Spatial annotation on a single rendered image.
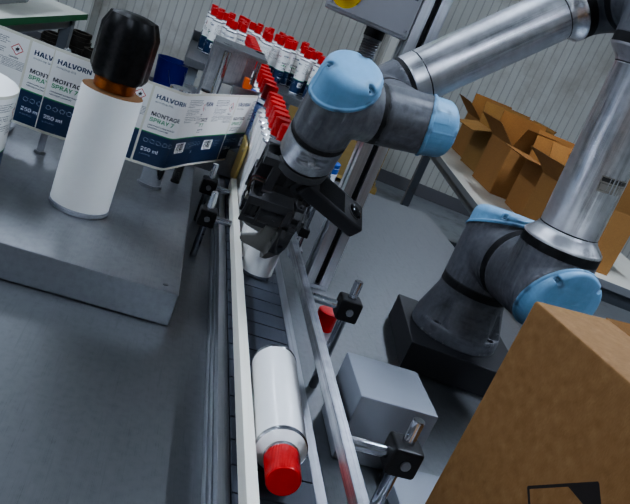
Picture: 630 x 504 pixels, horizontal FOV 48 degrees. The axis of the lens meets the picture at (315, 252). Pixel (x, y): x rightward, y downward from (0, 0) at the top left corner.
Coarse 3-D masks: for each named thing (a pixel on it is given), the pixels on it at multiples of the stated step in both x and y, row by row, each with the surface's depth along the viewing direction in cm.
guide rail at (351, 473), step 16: (304, 272) 96; (304, 288) 91; (304, 304) 88; (320, 336) 80; (320, 352) 76; (320, 368) 74; (320, 384) 72; (336, 384) 71; (336, 400) 68; (336, 416) 65; (336, 432) 64; (336, 448) 63; (352, 448) 62; (352, 464) 59; (352, 480) 57; (352, 496) 56
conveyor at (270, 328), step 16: (256, 288) 106; (272, 288) 109; (256, 304) 101; (272, 304) 103; (256, 320) 96; (272, 320) 98; (256, 336) 92; (272, 336) 94; (304, 464) 71; (304, 480) 69; (272, 496) 65; (288, 496) 66; (304, 496) 66
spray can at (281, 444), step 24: (264, 360) 78; (288, 360) 78; (264, 384) 74; (288, 384) 74; (264, 408) 70; (288, 408) 69; (264, 432) 66; (288, 432) 66; (264, 456) 65; (288, 456) 64; (288, 480) 63
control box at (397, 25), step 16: (336, 0) 119; (352, 0) 118; (368, 0) 117; (384, 0) 116; (400, 0) 114; (352, 16) 119; (368, 16) 117; (384, 16) 116; (400, 16) 115; (416, 16) 114; (384, 32) 117; (400, 32) 115
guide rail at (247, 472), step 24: (240, 240) 112; (240, 264) 103; (240, 288) 95; (240, 312) 89; (240, 336) 83; (240, 360) 78; (240, 384) 74; (240, 408) 70; (240, 432) 67; (240, 456) 64; (240, 480) 61
